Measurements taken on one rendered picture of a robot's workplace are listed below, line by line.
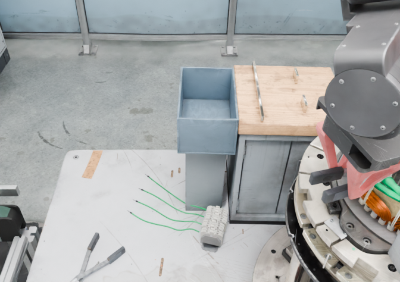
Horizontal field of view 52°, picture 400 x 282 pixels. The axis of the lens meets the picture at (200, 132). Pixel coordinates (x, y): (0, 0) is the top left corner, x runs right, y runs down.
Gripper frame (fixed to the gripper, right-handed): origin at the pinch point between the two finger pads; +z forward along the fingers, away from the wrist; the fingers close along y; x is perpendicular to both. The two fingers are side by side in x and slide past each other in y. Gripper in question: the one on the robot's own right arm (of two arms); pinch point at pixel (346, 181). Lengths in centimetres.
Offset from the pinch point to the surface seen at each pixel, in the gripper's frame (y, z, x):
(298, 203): -5.8, 10.9, -0.7
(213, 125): -26.5, 11.9, -5.5
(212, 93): -41.7, 17.2, 0.5
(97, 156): -53, 39, -25
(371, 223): 2.7, 6.4, 3.7
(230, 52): -207, 116, 84
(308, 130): -19.8, 11.5, 9.4
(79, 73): -216, 120, -20
